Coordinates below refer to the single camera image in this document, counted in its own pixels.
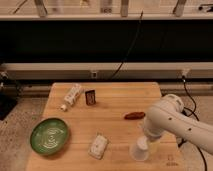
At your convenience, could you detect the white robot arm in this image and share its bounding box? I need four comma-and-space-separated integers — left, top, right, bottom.
143, 94, 213, 155

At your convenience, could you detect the white wall socket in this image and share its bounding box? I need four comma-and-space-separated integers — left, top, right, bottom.
91, 71, 98, 79

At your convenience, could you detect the white tube bottle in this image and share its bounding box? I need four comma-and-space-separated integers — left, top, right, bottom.
60, 84, 83, 111

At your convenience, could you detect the black equipment at left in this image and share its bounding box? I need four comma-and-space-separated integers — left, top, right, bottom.
0, 71, 21, 121

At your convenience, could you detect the brown oblong food piece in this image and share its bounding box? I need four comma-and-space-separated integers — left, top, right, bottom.
124, 112, 145, 120

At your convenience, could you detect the black floor cable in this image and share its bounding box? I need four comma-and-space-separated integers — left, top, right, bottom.
176, 75, 209, 171

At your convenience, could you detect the dark brown eraser block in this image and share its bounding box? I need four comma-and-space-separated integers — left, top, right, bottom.
85, 90, 96, 105

